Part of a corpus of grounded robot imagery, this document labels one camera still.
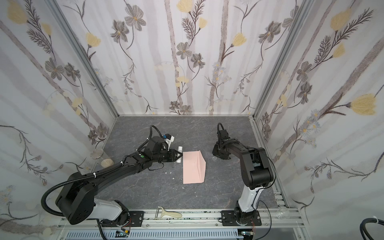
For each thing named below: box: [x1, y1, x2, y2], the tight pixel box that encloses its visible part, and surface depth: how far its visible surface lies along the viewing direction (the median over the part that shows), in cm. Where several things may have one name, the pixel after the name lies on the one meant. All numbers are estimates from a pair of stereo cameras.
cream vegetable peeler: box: [155, 206, 183, 219], surface depth 77 cm
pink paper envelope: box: [183, 150, 206, 184], surface depth 93 cm
